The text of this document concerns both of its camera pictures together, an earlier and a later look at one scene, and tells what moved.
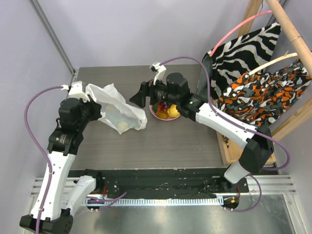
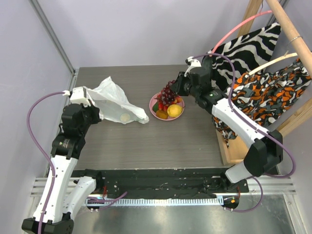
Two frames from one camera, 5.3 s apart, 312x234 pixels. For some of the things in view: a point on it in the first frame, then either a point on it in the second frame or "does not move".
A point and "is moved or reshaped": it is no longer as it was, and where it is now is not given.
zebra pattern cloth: x=235 y=58 does not move
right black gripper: x=149 y=89 to x=182 y=85
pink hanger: x=268 y=11 does not move
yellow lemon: x=172 y=111 does not move
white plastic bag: x=121 y=115 is moved or reshaped
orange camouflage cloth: x=262 y=98 does not move
